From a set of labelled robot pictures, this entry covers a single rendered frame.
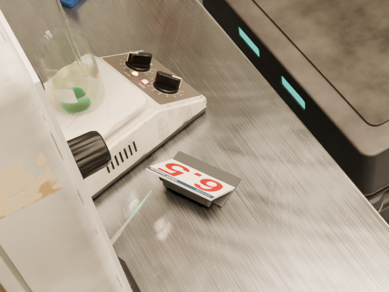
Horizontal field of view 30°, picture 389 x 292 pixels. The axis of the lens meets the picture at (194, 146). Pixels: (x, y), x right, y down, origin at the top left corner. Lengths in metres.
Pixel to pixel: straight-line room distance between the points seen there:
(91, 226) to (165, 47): 0.81
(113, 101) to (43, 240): 0.64
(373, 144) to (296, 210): 0.56
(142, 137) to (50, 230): 0.66
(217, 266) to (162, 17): 0.41
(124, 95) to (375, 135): 0.66
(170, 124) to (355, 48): 0.72
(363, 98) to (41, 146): 1.28
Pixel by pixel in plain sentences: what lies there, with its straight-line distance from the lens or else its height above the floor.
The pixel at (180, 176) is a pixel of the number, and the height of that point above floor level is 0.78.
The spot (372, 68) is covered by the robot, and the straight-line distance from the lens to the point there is 1.50.
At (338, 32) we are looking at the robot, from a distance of 1.57.
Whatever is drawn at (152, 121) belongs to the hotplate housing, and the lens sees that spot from 0.86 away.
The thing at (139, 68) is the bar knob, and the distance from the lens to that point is 0.93.
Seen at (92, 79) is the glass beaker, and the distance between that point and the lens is 0.82.
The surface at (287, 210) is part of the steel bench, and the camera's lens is 0.84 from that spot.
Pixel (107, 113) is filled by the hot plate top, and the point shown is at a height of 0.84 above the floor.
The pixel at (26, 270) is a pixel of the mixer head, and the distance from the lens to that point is 0.23.
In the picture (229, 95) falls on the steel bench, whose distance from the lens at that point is 0.95.
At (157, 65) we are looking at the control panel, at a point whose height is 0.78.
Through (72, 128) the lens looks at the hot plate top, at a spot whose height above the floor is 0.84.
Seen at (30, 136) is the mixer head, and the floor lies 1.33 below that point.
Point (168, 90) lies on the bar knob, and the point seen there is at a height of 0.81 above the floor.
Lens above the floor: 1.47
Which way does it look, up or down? 52 degrees down
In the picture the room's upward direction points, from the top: 12 degrees counter-clockwise
